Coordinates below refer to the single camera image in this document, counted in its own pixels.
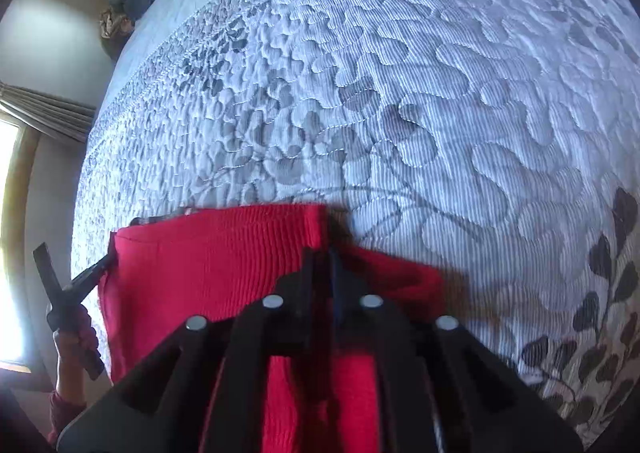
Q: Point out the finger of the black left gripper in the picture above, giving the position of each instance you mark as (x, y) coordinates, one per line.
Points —
(88, 279)

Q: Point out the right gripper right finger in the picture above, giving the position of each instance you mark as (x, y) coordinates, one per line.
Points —
(352, 323)

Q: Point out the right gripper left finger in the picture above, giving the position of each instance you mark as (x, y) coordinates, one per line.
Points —
(297, 290)

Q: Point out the red knit sweater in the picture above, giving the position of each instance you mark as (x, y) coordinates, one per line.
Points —
(225, 265)

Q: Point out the dark red sleeved forearm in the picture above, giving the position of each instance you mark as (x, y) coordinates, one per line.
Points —
(62, 413)

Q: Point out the pile of dark clothes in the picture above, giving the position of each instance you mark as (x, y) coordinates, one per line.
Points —
(120, 17)

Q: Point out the person's left hand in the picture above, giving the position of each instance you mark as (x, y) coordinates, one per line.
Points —
(70, 346)

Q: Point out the grey window curtain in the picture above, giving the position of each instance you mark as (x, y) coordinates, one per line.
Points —
(59, 118)

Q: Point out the grey quilted bedspread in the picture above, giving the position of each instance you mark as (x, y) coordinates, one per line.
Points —
(498, 139)

